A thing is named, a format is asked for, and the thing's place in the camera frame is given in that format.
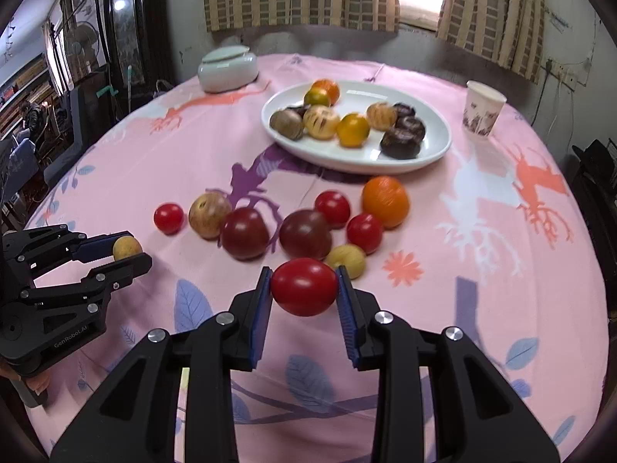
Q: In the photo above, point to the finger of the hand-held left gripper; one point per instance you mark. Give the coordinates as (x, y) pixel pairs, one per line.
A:
(125, 270)
(96, 248)

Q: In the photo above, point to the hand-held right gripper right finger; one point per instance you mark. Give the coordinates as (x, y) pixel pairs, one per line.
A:
(347, 318)

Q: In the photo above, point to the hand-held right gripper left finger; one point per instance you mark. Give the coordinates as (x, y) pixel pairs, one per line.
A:
(260, 318)

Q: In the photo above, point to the yellow longan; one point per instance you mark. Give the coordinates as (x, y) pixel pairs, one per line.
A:
(349, 256)
(127, 248)

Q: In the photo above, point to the dark red tomato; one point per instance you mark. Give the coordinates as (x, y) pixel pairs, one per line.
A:
(244, 233)
(305, 234)

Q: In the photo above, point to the beige ribbed bulb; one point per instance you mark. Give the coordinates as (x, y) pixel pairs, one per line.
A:
(382, 115)
(322, 122)

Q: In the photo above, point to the white round plate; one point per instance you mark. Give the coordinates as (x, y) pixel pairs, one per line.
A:
(436, 123)

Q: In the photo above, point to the person's left hand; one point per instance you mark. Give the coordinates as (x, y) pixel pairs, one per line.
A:
(37, 383)

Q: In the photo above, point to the blue grey chair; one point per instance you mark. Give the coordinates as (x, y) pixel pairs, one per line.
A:
(21, 159)

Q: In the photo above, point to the black chair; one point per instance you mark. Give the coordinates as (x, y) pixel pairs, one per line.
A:
(77, 115)

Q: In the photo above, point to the green plastic hook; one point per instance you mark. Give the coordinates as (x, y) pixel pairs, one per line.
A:
(108, 91)

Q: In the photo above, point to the white mop stick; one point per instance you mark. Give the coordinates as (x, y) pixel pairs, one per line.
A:
(130, 82)

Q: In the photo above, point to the standing fan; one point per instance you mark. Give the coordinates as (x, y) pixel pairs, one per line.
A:
(79, 38)

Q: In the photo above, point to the white ceramic jar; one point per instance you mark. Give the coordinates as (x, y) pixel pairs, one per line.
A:
(226, 77)

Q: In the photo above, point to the dark wooden framed picture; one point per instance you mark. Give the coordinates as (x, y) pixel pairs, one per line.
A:
(130, 24)

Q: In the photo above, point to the white ceramic jar lid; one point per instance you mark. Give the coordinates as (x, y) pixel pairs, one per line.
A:
(226, 54)

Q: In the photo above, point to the black light stand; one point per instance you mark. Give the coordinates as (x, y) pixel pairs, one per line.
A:
(96, 5)

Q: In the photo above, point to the printed paper cup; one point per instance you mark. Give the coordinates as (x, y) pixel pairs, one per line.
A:
(482, 111)

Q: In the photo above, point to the black hat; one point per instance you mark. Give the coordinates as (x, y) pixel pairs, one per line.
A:
(595, 154)

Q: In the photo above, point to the white wall socket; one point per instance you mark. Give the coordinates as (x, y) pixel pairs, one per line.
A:
(561, 72)

